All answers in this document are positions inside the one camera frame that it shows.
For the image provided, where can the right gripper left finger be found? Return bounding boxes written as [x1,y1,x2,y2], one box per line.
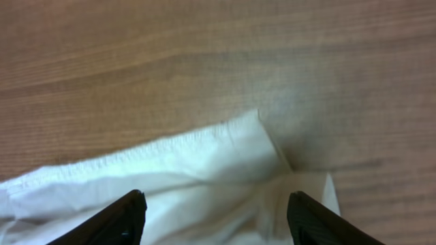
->
[48,190,147,245]

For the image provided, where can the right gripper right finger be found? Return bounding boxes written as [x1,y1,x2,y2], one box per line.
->
[287,191,384,245]

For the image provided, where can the beige cotton shorts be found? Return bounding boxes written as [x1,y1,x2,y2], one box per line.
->
[1,110,339,244]

